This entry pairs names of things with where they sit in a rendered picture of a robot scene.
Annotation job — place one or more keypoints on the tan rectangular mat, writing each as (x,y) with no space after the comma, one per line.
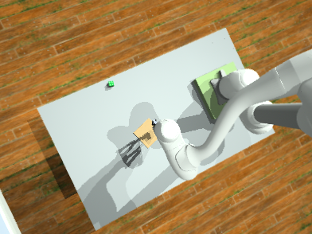
(146,134)

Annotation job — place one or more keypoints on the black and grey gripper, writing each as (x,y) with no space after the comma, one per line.
(153,123)

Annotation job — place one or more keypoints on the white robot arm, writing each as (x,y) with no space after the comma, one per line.
(292,77)

